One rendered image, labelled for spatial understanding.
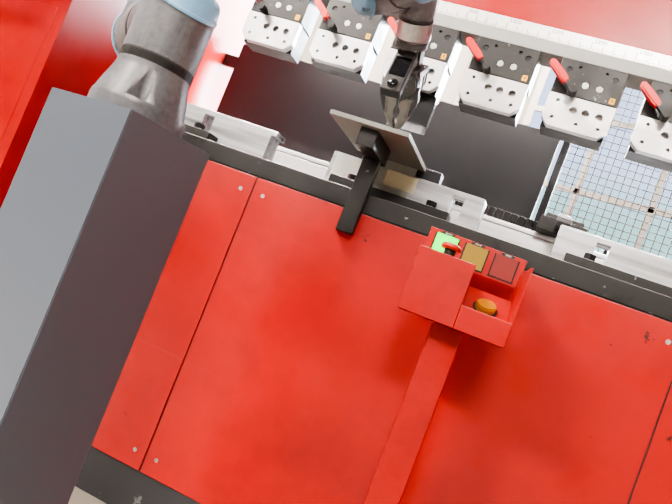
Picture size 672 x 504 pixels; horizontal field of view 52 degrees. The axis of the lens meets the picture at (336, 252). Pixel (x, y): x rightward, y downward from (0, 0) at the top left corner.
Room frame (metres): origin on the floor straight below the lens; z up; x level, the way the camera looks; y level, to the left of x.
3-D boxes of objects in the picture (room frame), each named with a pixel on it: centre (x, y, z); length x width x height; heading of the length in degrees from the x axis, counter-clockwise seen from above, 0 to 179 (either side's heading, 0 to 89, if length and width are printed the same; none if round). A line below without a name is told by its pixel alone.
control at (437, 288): (1.29, -0.25, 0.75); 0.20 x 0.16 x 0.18; 81
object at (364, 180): (1.49, 0.01, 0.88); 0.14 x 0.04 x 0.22; 163
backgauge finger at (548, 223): (1.69, -0.50, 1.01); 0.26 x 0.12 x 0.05; 163
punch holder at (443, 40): (1.67, -0.02, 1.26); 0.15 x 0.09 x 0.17; 73
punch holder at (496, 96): (1.62, -0.21, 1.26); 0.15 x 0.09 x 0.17; 73
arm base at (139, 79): (1.05, 0.36, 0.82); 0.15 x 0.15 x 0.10
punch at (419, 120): (1.67, -0.05, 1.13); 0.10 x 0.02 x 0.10; 73
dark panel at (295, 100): (2.23, 0.03, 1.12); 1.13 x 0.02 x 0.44; 73
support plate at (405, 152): (1.53, 0.00, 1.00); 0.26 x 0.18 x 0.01; 163
